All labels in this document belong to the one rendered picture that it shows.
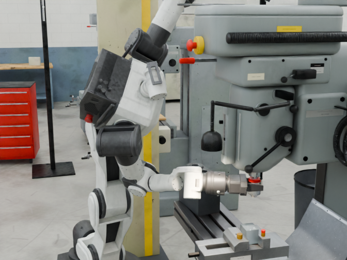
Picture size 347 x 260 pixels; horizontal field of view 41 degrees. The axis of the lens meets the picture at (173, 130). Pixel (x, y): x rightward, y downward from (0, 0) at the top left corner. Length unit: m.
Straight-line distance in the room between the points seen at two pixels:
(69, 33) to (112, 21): 7.29
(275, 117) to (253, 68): 0.20
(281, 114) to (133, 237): 2.25
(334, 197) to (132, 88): 0.92
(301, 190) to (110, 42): 1.80
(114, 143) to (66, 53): 8.91
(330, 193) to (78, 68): 8.95
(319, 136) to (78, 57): 9.12
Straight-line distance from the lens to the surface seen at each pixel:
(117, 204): 2.15
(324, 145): 1.72
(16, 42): 10.49
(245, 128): 1.60
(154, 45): 1.87
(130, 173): 1.80
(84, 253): 2.41
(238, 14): 1.48
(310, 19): 1.60
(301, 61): 1.60
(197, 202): 2.23
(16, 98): 6.02
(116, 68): 1.76
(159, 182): 1.84
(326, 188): 2.04
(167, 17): 1.88
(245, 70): 1.51
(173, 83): 10.12
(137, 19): 3.27
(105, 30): 3.23
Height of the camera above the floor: 1.85
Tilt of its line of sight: 14 degrees down
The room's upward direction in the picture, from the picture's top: straight up
